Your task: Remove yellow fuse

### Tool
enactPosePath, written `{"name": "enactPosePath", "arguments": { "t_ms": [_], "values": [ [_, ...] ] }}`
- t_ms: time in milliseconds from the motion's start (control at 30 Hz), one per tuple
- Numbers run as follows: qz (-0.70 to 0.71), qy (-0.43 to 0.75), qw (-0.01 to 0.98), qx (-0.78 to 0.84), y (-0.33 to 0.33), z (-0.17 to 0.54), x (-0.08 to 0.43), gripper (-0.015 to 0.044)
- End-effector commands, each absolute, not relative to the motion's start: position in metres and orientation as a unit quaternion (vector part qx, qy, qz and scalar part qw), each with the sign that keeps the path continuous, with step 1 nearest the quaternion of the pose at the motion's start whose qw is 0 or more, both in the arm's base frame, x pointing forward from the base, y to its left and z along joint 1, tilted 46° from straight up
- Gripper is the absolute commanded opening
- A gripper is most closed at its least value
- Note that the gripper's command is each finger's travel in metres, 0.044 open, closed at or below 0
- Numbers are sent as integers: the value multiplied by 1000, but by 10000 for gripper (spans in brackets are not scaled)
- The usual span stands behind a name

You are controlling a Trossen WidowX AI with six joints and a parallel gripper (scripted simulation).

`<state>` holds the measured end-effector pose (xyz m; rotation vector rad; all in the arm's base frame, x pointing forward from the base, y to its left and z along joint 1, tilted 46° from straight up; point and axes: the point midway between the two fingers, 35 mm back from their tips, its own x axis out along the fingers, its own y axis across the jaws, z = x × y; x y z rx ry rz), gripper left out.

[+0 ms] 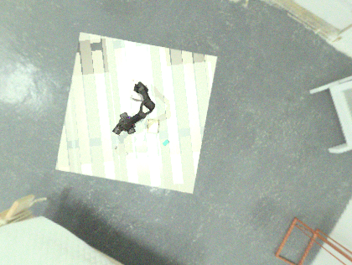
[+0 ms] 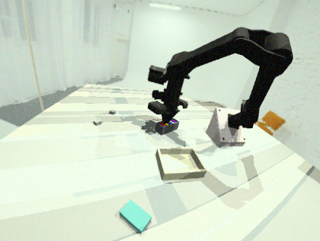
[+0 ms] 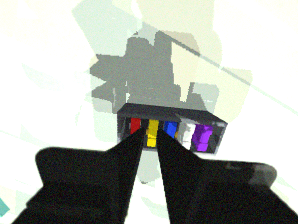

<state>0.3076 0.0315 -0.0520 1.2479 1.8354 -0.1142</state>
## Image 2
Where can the small turquoise block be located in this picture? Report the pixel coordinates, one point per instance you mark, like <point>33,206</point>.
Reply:
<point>135,216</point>

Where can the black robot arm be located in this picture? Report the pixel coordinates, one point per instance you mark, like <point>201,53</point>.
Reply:
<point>271,51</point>

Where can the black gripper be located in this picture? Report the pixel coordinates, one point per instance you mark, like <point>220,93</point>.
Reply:
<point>170,107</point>

